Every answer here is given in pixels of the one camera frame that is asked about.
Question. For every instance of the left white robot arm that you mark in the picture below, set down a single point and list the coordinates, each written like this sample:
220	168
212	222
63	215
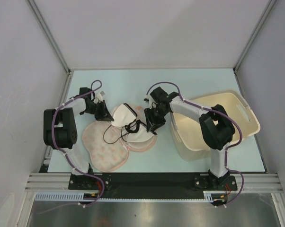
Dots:
60	131

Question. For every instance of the pink floral laundry bag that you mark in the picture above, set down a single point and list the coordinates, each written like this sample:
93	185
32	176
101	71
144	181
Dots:
110	143

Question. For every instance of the aluminium frame rail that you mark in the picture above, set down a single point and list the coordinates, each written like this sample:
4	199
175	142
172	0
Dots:
48	182

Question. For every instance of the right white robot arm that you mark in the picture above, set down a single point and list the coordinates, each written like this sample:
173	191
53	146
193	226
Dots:
216	126

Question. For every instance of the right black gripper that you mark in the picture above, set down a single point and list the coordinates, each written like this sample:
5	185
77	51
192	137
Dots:
152	122

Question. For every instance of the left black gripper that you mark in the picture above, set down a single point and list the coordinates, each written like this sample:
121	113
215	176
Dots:
104	115

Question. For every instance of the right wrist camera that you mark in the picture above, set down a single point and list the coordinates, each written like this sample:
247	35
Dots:
147	99

